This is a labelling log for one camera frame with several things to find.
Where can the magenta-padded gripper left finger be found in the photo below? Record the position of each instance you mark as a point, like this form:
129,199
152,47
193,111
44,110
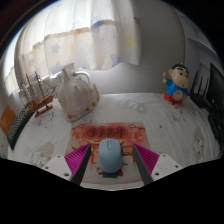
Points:
77,158

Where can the cartoon boy figurine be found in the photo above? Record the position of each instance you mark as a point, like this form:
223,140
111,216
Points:
176,85

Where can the wooden chair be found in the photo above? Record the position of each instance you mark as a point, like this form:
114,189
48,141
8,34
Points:
7,120

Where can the sheer star-print curtain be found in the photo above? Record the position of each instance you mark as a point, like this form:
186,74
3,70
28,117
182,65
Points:
76,33

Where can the wooden model sailing ship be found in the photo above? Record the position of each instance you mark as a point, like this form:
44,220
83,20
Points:
40,101

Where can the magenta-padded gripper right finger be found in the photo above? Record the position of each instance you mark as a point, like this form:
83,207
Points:
146,159

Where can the black router with antennas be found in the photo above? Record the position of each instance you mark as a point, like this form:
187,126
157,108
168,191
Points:
199,96

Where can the large white conch shell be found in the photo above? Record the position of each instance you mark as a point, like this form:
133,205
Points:
76,96

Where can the light blue computer mouse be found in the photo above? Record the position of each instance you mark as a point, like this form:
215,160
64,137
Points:
110,156

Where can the white printed tablecloth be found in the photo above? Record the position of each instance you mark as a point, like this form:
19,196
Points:
170,126

